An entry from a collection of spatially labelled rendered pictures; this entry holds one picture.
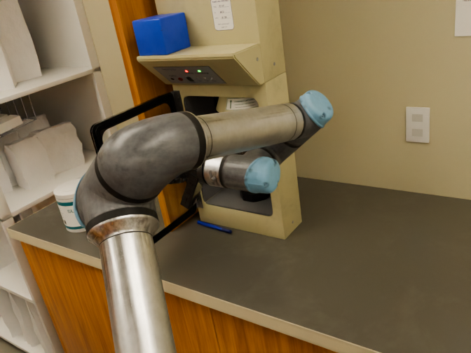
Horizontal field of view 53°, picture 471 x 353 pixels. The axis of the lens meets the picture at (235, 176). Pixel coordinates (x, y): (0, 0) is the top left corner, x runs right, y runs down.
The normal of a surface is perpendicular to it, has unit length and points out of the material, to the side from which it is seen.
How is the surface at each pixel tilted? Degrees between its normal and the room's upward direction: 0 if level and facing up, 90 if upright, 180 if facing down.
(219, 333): 90
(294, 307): 0
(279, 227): 90
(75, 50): 90
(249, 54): 90
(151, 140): 50
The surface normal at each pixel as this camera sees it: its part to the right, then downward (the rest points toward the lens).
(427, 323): -0.15, -0.90
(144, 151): 0.10, -0.07
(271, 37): 0.82, 0.12
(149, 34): -0.55, 0.42
